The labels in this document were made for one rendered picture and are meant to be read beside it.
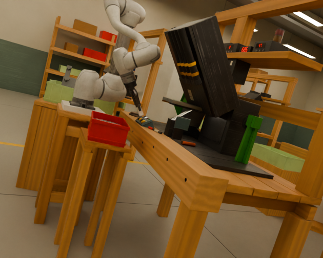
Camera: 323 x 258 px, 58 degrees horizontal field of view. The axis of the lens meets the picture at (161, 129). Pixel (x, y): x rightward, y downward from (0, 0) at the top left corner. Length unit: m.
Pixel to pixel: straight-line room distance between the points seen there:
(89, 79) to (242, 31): 1.17
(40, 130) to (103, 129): 1.15
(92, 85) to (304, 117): 1.39
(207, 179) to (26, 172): 1.95
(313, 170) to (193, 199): 0.64
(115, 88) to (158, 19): 7.48
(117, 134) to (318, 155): 1.01
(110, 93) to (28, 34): 6.69
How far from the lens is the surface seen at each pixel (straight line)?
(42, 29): 8.79
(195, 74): 1.54
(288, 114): 1.83
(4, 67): 8.79
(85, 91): 2.15
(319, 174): 1.54
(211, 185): 1.18
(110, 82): 2.22
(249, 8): 2.36
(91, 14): 8.99
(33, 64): 8.77
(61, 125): 2.09
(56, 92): 2.72
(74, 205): 1.72
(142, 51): 1.79
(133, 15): 2.25
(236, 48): 2.13
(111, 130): 1.60
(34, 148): 2.72
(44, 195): 2.26
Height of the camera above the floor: 1.18
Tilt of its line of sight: 8 degrees down
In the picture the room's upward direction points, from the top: 16 degrees clockwise
